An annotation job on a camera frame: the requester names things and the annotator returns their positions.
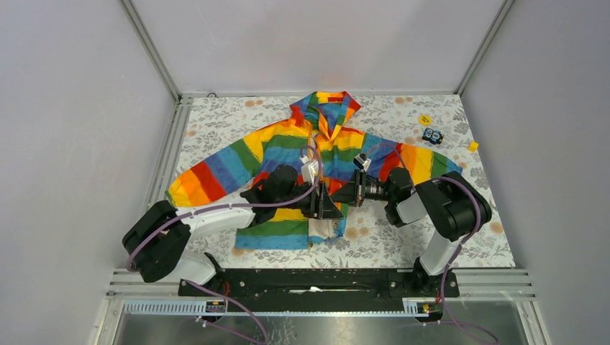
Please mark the small yellow cube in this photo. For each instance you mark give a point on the small yellow cube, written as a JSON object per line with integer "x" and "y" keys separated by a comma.
{"x": 473, "y": 146}

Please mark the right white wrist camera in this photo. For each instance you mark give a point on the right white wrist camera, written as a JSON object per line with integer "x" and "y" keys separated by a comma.
{"x": 362, "y": 162}

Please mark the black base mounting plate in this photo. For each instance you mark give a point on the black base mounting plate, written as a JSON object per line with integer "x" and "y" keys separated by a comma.
{"x": 341, "y": 286}

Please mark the rainbow striped hooded jacket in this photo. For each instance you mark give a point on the rainbow striped hooded jacket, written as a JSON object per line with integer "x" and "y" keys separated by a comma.
{"x": 317, "y": 120}

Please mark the small black printed card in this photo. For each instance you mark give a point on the small black printed card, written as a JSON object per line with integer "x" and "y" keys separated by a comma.
{"x": 433, "y": 136}

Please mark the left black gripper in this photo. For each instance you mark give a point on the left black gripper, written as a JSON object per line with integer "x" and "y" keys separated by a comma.
{"x": 321, "y": 206}

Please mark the floral patterned table mat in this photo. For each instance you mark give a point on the floral patterned table mat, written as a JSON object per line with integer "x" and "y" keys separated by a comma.
{"x": 205, "y": 125}

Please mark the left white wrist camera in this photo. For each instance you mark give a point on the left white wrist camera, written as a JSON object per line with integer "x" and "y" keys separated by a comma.
{"x": 309, "y": 170}

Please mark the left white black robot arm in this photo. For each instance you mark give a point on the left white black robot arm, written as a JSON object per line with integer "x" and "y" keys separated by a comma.
{"x": 156, "y": 243}

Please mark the yellow round token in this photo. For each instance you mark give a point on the yellow round token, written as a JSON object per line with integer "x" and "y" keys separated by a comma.
{"x": 425, "y": 119}

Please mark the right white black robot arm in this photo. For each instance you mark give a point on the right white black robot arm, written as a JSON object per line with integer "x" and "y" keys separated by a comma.
{"x": 454, "y": 207}

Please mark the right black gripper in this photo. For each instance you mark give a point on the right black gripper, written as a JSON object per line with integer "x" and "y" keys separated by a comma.
{"x": 352, "y": 192}

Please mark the perforated aluminium rail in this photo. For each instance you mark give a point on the perforated aluminium rail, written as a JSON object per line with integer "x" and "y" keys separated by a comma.
{"x": 400, "y": 307}

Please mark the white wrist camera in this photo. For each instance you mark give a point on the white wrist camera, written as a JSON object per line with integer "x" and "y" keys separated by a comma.
{"x": 362, "y": 162}
{"x": 309, "y": 170}

